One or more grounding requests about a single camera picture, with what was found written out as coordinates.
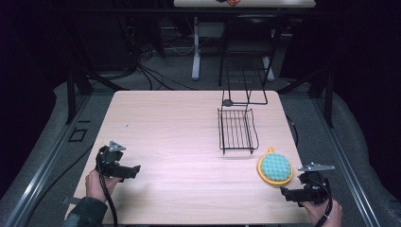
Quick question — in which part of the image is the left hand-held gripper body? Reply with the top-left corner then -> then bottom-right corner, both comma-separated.
96,140 -> 127,178

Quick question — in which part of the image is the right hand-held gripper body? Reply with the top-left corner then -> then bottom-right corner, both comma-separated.
297,162 -> 337,206

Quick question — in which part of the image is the teal sponge with orange rim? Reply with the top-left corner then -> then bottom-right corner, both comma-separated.
256,146 -> 295,186

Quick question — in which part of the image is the black wire rack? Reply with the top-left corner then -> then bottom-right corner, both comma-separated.
217,65 -> 270,156

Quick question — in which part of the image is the person's right hand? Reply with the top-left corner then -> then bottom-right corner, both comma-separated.
299,198 -> 344,227

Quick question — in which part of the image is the person's left hand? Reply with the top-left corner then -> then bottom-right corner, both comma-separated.
84,168 -> 123,203

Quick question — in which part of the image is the black metal stand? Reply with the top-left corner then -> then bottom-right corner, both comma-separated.
64,67 -> 95,126
306,69 -> 335,129

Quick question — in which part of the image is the white desk leg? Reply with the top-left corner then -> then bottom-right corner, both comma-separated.
191,16 -> 202,81

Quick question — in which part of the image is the orange object on desk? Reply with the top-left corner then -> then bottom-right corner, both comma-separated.
216,0 -> 243,7

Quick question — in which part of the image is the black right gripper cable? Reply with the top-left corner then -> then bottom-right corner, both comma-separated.
307,178 -> 334,227

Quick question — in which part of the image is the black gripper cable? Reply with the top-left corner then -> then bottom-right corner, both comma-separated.
97,150 -> 119,227
307,178 -> 334,227

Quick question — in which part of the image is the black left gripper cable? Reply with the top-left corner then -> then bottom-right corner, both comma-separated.
97,150 -> 119,227

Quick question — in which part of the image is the aluminium rail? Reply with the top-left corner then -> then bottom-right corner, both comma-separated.
310,97 -> 382,227
2,94 -> 93,227

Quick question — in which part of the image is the thin black floor cable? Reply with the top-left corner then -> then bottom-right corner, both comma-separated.
23,143 -> 96,227

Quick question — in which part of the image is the grey strap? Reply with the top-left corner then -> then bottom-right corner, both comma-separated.
61,196 -> 82,206

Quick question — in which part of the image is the black cable beside table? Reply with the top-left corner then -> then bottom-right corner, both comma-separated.
285,113 -> 300,148

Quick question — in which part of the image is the bundle of black floor cables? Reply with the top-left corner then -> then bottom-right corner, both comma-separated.
113,0 -> 202,93

